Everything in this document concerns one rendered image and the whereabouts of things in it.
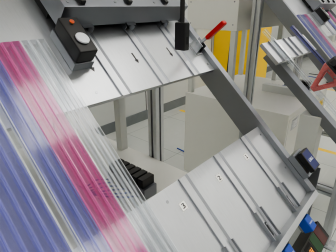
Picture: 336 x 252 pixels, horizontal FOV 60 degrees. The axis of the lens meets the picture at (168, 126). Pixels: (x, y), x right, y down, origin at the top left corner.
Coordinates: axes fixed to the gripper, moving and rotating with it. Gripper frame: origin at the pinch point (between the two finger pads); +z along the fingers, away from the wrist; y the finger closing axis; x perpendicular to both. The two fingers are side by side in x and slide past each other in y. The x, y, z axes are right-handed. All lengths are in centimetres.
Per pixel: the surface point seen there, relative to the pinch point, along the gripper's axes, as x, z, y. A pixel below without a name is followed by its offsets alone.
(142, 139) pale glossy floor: -53, 170, -83
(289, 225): 19.1, 8.6, 34.1
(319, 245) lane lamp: 28.0, 11.3, 26.2
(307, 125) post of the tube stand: 8.0, 11.7, -8.1
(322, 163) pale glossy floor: 47, 79, -143
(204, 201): 5.8, 10.1, 47.9
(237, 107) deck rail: -6.7, 11.2, 19.0
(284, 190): 14.8, 10.2, 26.0
